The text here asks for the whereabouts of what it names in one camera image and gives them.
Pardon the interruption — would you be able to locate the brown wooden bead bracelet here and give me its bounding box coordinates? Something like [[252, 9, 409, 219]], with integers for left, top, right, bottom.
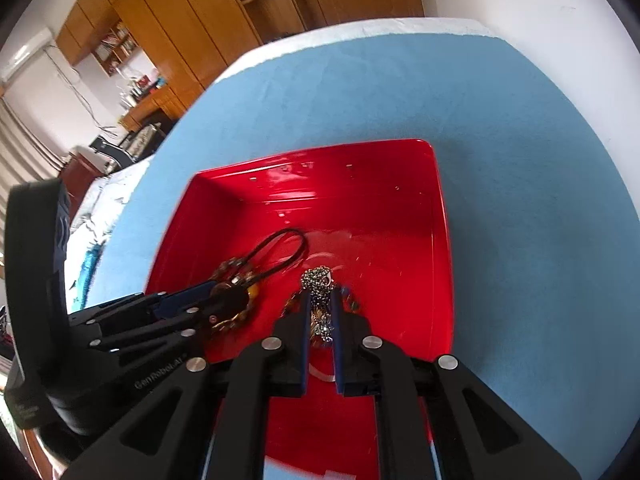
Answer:
[[208, 257, 262, 332]]

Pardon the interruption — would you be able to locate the black cord pendant necklace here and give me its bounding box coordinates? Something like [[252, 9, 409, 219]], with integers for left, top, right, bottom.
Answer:
[[240, 227, 309, 283]]

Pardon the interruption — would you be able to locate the wide silver bangle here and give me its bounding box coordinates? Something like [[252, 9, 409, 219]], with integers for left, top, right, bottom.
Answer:
[[308, 364, 335, 382]]

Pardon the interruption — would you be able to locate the silver chain necklace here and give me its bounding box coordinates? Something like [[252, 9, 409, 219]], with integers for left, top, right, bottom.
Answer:
[[299, 264, 338, 347]]

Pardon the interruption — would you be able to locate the pile of bedding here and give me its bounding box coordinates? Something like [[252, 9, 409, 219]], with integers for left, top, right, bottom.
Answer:
[[64, 156, 154, 313]]

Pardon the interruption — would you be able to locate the dark wooden headboard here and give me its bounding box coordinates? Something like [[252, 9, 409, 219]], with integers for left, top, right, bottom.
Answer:
[[58, 154, 104, 220]]

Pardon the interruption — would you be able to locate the black office chair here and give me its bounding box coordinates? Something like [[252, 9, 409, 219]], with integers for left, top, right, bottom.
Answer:
[[89, 136, 136, 169]]

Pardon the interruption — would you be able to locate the wooden desk with shelves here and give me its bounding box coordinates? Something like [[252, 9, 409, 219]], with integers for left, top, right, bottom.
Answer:
[[92, 20, 186, 131]]

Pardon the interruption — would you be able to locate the red tin box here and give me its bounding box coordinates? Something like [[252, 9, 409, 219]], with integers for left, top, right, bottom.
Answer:
[[146, 139, 454, 479]]

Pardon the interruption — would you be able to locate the blue felt mat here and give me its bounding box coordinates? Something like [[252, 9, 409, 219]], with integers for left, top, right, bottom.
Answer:
[[89, 34, 639, 479]]

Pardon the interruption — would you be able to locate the wooden wardrobe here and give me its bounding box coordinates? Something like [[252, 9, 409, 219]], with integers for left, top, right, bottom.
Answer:
[[56, 0, 424, 107]]

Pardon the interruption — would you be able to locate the white air conditioner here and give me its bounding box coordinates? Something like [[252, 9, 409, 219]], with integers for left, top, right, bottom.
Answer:
[[0, 27, 53, 84]]

